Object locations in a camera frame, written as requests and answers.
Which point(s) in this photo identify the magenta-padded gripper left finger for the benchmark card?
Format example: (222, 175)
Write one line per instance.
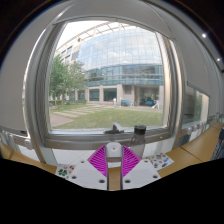
(85, 173)

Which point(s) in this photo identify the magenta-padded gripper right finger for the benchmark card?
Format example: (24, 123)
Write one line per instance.
(143, 172)

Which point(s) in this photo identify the sticker sheet with green stickers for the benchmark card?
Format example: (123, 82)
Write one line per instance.
(63, 171)

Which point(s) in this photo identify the dark blue chair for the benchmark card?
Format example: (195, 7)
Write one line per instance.
(220, 145)

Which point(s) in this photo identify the round ceiling light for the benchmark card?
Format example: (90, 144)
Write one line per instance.
(204, 35)
(218, 59)

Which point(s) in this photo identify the grey window frame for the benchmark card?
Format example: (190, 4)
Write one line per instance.
(83, 140)

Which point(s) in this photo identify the white wall socket row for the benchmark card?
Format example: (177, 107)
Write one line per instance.
(16, 138)
(195, 127)

